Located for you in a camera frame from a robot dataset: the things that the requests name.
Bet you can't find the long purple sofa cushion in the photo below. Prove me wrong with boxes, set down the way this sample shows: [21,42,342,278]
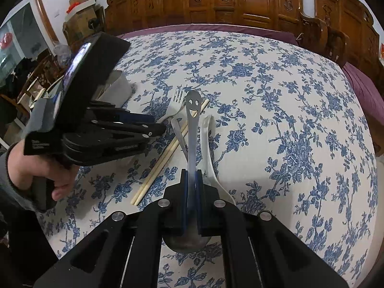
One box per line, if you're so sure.
[116,24,300,47]

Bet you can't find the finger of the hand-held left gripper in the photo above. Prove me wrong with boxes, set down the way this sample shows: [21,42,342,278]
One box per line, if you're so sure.
[89,101,157,124]
[86,119,167,140]

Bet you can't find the large cardboard box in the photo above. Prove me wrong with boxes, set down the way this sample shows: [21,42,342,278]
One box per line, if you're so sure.
[62,4,104,46]

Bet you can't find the square purple seat cushion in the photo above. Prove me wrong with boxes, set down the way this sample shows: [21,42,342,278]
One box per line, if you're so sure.
[342,61,384,156]

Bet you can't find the pile of dark clothes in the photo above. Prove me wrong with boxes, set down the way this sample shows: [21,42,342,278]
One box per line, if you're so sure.
[0,56,34,102]

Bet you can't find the wooden framed glass door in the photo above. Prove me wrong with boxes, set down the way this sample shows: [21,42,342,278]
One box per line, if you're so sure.
[0,0,60,75]

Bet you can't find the metal fork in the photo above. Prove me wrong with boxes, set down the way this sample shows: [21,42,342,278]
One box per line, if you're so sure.
[157,89,186,124]

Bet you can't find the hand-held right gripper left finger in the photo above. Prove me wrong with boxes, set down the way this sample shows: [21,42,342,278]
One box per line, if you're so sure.
[33,168,189,288]

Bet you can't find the carved wooden sofa bench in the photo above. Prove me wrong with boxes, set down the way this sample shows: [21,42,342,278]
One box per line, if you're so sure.
[103,0,349,64]

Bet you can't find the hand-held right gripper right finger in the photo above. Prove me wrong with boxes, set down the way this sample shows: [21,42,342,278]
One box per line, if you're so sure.
[195,169,349,288]

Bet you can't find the blue floral tablecloth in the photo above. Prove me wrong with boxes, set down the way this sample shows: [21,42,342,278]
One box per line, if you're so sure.
[45,30,379,288]

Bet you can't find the person's left hand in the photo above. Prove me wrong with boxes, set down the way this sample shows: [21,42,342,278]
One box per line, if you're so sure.
[8,147,80,201]

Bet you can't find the smiley face metal spoon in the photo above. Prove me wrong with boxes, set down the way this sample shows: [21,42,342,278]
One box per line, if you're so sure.
[163,90,212,252]

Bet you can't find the person's left forearm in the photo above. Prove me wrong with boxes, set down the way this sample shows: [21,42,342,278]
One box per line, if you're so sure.
[0,149,40,215]

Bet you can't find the carved wooden armchair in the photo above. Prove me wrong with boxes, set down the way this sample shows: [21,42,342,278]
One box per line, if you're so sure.
[313,0,382,82]

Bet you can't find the small wooden chair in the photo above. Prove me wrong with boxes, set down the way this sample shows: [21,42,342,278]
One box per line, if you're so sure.
[16,53,66,112]

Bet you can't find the rectangular metal tray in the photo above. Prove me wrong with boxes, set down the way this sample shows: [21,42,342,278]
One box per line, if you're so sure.
[98,70,134,109]

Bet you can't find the crumpled transparent plastic bag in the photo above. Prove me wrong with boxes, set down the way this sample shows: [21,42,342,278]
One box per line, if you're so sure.
[53,43,73,67]

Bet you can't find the white ceramic spoon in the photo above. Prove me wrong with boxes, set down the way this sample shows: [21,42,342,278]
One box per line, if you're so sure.
[196,115,238,205]

